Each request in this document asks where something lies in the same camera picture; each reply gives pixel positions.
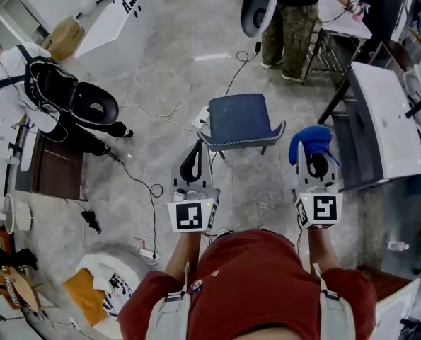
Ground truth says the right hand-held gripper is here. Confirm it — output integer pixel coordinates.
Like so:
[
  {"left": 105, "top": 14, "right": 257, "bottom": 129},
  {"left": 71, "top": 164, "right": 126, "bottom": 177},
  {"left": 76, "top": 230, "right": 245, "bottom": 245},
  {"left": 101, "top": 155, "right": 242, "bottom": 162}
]
[{"left": 290, "top": 141, "right": 344, "bottom": 231}]

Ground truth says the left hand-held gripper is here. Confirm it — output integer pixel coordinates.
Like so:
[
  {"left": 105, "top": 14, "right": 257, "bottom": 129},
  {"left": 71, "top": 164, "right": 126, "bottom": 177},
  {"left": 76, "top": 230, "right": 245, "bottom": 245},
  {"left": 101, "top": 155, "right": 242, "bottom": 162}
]
[{"left": 166, "top": 139, "right": 221, "bottom": 234}]

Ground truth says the blue wiping cloth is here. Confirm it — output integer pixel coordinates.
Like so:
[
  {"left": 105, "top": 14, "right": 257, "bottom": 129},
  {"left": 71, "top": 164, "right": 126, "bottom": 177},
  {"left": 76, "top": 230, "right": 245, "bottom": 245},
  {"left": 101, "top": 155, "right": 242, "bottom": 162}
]
[{"left": 288, "top": 125, "right": 341, "bottom": 168}]

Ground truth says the grey chair with blue seat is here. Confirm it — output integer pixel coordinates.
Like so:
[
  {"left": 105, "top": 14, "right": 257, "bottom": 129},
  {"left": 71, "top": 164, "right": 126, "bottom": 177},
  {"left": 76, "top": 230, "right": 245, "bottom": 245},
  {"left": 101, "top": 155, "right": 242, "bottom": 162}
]
[{"left": 197, "top": 93, "right": 287, "bottom": 161}]

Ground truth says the person's left forearm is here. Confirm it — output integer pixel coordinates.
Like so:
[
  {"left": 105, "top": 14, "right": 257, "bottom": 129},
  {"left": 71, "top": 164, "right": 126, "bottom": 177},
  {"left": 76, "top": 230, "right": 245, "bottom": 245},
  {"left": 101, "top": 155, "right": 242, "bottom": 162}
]
[{"left": 164, "top": 230, "right": 206, "bottom": 279}]

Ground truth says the person's right forearm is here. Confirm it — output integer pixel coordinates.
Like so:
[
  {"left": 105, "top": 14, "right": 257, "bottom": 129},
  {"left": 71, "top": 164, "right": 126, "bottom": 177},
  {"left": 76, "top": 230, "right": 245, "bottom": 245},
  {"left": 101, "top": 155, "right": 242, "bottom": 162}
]
[{"left": 307, "top": 227, "right": 340, "bottom": 272}]

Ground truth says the white red power strip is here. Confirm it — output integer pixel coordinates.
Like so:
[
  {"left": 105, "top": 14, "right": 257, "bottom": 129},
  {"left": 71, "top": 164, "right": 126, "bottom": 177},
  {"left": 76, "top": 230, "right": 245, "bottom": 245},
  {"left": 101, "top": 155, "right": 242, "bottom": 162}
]
[{"left": 138, "top": 237, "right": 161, "bottom": 261}]

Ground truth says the grey table white top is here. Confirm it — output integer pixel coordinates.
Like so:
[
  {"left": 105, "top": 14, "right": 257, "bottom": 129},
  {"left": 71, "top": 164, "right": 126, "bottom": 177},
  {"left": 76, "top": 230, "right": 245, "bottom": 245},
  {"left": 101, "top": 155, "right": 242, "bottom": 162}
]
[{"left": 318, "top": 61, "right": 421, "bottom": 191}]

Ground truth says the black power adapter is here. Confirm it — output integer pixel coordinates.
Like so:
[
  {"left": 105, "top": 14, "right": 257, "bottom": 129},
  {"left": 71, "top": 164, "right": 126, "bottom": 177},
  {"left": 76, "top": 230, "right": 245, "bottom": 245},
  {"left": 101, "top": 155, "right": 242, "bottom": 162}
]
[{"left": 81, "top": 210, "right": 102, "bottom": 234}]

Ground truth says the person's red shirt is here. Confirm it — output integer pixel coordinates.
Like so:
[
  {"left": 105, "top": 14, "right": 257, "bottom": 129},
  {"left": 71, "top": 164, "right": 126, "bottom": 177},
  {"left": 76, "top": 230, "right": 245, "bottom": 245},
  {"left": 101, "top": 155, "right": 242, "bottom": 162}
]
[{"left": 117, "top": 228, "right": 378, "bottom": 340}]

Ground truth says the brown wooden cabinet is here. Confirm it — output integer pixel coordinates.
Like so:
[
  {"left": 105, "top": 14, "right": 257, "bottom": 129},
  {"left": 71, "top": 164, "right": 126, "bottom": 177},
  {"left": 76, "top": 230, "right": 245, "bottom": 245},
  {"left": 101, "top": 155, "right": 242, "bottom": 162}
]
[{"left": 357, "top": 263, "right": 413, "bottom": 302}]

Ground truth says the grey round pouf basket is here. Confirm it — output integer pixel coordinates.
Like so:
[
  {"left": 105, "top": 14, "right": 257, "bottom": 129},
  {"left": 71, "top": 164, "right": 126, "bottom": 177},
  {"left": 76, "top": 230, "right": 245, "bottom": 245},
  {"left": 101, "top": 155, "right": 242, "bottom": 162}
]
[{"left": 74, "top": 248, "right": 151, "bottom": 340}]

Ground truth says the black white patterned cloth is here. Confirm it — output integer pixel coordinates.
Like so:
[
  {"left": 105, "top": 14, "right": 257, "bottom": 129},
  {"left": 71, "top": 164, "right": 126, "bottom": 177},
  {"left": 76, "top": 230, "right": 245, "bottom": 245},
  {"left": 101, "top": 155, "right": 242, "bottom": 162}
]
[{"left": 102, "top": 274, "right": 134, "bottom": 321}]

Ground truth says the dark wooden cabinet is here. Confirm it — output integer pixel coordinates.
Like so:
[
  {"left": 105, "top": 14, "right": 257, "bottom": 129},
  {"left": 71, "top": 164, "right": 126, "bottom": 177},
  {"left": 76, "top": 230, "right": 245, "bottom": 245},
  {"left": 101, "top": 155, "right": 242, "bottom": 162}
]
[{"left": 14, "top": 127, "right": 88, "bottom": 202}]

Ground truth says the cream cloth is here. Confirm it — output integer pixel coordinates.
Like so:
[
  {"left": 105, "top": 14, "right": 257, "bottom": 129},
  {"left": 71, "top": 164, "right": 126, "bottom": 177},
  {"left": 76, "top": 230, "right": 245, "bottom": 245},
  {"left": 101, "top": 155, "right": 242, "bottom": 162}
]
[{"left": 91, "top": 273, "right": 115, "bottom": 293}]

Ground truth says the black legged white table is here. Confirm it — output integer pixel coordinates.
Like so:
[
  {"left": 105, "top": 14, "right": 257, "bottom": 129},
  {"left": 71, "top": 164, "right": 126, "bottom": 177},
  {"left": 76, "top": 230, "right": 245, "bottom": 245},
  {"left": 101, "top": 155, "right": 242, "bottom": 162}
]
[{"left": 304, "top": 0, "right": 374, "bottom": 84}]

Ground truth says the white countertop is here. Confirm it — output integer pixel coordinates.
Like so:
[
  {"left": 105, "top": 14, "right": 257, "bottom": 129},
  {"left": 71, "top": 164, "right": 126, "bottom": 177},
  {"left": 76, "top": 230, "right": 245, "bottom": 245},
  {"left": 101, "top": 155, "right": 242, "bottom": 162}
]
[{"left": 374, "top": 278, "right": 421, "bottom": 340}]

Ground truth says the orange cloth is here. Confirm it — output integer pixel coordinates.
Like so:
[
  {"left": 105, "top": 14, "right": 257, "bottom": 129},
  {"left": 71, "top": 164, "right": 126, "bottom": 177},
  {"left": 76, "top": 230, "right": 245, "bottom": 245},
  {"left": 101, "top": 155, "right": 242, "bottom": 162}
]
[{"left": 62, "top": 268, "right": 108, "bottom": 327}]

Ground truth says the pink cloth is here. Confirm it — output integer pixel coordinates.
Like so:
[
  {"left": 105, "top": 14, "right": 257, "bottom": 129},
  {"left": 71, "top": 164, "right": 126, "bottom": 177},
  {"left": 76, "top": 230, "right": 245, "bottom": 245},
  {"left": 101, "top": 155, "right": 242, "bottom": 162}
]
[{"left": 351, "top": 1, "right": 371, "bottom": 23}]

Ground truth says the black tap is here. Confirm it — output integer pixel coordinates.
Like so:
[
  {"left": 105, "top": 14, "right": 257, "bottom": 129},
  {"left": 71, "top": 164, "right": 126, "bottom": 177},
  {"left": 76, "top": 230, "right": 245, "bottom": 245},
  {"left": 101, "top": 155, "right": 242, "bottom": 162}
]
[{"left": 113, "top": 0, "right": 142, "bottom": 16}]

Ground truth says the cardboard box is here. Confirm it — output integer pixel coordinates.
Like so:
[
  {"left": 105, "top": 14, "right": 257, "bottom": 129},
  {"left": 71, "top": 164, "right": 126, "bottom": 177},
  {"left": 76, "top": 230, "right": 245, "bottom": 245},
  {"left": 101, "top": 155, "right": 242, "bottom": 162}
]
[{"left": 40, "top": 16, "right": 86, "bottom": 62}]

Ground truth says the wooden stool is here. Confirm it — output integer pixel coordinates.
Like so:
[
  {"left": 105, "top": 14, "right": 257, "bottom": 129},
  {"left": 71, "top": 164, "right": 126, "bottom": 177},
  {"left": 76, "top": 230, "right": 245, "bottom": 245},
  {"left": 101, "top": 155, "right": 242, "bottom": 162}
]
[{"left": 0, "top": 266, "right": 61, "bottom": 315}]

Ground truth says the black cable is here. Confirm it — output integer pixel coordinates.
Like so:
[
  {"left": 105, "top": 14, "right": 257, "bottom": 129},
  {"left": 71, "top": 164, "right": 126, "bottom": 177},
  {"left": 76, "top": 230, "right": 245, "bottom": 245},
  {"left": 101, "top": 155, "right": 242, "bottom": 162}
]
[
  {"left": 225, "top": 39, "right": 263, "bottom": 97},
  {"left": 105, "top": 147, "right": 164, "bottom": 258}
]

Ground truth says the white cable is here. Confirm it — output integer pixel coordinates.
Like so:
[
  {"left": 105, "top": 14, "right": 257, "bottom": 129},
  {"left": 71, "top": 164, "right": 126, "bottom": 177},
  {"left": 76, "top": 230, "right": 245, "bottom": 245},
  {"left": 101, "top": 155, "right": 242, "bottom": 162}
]
[{"left": 120, "top": 101, "right": 199, "bottom": 131}]

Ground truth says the grey right shoulder strap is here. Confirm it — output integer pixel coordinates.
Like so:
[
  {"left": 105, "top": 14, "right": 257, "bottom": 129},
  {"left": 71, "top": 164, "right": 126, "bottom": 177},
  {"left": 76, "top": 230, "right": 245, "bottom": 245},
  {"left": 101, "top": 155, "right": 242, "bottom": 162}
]
[{"left": 311, "top": 263, "right": 356, "bottom": 340}]

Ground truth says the grey shoulder strap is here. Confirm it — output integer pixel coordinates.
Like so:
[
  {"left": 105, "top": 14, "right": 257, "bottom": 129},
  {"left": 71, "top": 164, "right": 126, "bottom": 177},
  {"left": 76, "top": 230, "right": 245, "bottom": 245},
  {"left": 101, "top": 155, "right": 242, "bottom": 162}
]
[
  {"left": 311, "top": 263, "right": 356, "bottom": 340},
  {"left": 144, "top": 262, "right": 193, "bottom": 340}
]

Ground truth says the grey left shoulder strap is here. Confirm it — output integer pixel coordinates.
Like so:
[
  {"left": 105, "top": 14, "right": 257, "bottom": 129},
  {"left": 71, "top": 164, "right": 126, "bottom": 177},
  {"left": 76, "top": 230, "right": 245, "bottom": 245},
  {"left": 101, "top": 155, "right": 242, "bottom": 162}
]
[{"left": 144, "top": 262, "right": 193, "bottom": 340}]

